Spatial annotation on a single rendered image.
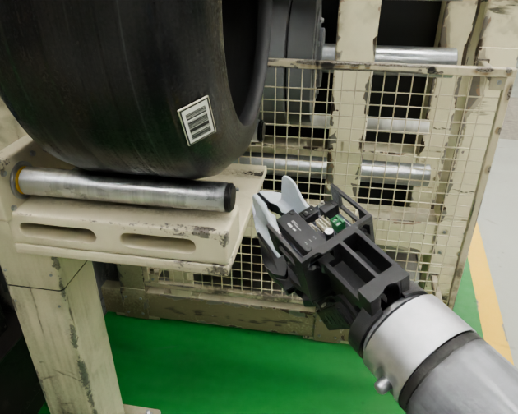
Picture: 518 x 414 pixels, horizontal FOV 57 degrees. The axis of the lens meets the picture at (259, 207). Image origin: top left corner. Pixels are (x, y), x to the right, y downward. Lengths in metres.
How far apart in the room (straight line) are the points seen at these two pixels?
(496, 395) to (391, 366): 0.07
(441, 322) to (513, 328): 1.65
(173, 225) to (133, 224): 0.06
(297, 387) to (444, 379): 1.29
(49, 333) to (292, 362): 0.83
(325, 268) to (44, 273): 0.74
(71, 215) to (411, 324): 0.57
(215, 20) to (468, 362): 0.41
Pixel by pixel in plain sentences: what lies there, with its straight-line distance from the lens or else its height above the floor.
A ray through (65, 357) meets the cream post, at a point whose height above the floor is 0.43.
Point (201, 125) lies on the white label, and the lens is 0.58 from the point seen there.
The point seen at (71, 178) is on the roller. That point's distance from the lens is 0.78.
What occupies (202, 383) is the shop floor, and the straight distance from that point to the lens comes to 1.63.
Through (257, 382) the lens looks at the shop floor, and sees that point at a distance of 1.62.
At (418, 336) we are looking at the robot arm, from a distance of 0.35.
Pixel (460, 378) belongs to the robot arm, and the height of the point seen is 1.00.
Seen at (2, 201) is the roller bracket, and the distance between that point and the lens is 0.82.
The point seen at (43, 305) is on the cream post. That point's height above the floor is 0.57.
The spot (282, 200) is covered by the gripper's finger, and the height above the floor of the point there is 1.00.
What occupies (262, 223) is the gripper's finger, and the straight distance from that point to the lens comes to 0.48.
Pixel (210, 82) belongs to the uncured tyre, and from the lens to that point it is 0.56.
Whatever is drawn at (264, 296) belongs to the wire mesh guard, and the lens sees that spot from 1.43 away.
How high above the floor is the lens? 1.24
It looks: 30 degrees down
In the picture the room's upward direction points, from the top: straight up
